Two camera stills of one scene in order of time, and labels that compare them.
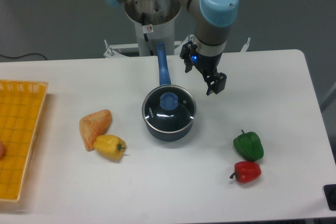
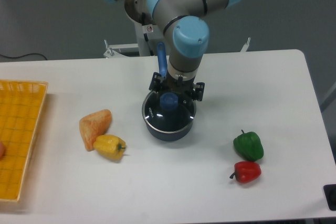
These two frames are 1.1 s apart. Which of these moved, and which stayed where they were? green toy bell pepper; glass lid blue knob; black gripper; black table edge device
Moved: black gripper
Stayed: glass lid blue knob; green toy bell pepper; black table edge device
